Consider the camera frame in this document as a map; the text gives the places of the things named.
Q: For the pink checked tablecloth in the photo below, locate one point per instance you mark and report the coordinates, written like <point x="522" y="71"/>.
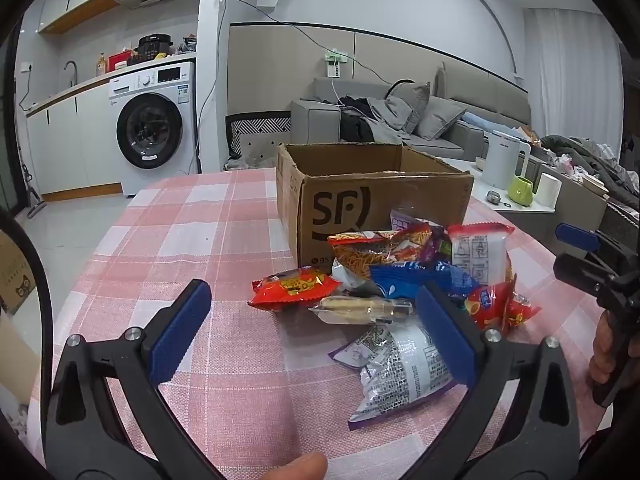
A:
<point x="200" y="220"/>

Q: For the person's right hand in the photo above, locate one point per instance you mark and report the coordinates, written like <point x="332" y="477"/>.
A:
<point x="600" y="355"/>

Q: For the red box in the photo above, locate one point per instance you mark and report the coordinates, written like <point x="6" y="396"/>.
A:
<point x="121" y="60"/>

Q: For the light blue cloth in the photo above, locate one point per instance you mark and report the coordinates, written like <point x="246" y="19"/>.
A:
<point x="487" y="122"/>

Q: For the white curtain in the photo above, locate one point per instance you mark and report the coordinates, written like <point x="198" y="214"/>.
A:
<point x="570" y="75"/>

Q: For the white marble coffee table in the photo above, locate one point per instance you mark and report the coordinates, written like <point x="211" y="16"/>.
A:
<point x="470" y="180"/>

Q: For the cat print cardboard box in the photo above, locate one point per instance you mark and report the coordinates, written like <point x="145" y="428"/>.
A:
<point x="15" y="275"/>

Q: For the red chip packet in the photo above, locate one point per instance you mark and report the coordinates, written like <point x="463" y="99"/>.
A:
<point x="500" y="310"/>

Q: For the grey blanket pile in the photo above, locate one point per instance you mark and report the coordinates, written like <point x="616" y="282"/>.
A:
<point x="585" y="160"/>

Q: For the green cup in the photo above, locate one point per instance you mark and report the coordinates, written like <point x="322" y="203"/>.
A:
<point x="520" y="191"/>

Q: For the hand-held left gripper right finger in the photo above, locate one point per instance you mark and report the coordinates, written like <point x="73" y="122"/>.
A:
<point x="447" y="335"/>

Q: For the white cylindrical cup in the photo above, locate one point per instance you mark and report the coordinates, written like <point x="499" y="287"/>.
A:
<point x="548" y="189"/>

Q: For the white washing machine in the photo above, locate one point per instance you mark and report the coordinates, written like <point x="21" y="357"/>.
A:
<point x="150" y="130"/>

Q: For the kitchen faucet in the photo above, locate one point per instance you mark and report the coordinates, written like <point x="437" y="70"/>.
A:
<point x="72" y="67"/>

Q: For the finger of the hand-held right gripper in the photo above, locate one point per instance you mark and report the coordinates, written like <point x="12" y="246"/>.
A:
<point x="580" y="270"/>
<point x="577" y="237"/>

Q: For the crumpled beige floor cloth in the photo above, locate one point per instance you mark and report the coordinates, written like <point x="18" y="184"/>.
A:
<point x="245" y="161"/>

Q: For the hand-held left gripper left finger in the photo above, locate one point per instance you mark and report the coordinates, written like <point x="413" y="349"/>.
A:
<point x="180" y="330"/>

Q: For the wall power strip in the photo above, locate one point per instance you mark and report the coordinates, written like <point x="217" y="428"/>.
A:
<point x="334" y="62"/>

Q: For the silver purple snack packet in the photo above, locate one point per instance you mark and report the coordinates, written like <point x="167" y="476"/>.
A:
<point x="395" y="375"/>

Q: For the grey cushion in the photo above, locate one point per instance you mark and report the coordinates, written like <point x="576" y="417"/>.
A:
<point x="440" y="117"/>
<point x="407" y="107"/>

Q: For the black white patterned basket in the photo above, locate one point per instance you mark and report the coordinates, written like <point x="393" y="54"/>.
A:
<point x="257" y="127"/>

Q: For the black pressure cooker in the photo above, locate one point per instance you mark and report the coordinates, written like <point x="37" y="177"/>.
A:
<point x="155" y="47"/>

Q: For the orange noodle snack packet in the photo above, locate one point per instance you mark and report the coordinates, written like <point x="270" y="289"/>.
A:
<point x="375" y="252"/>

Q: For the grey sofa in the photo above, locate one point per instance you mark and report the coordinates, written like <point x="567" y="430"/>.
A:
<point x="320" y="125"/>

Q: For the person's left hand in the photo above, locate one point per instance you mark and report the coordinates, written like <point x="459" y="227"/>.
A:
<point x="295" y="467"/>

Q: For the clear cracker packet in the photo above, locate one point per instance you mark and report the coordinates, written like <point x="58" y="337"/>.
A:
<point x="350" y="310"/>

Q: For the white electric kettle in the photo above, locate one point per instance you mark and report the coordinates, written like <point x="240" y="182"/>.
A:
<point x="500" y="160"/>

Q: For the white kitchen base cabinet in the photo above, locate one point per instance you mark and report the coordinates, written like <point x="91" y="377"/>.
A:
<point x="65" y="145"/>

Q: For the brown cardboard box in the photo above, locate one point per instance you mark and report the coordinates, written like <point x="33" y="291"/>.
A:
<point x="350" y="205"/>

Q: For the orange soap bottle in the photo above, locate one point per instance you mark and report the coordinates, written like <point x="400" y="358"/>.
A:
<point x="101" y="65"/>

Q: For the red yellow snack packet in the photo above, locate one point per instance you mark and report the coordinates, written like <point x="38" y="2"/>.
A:
<point x="295" y="290"/>

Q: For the blue cookie packet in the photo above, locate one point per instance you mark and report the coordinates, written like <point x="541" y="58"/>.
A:
<point x="400" y="280"/>

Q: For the dark clothes pile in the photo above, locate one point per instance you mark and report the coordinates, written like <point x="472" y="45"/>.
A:
<point x="357" y="122"/>

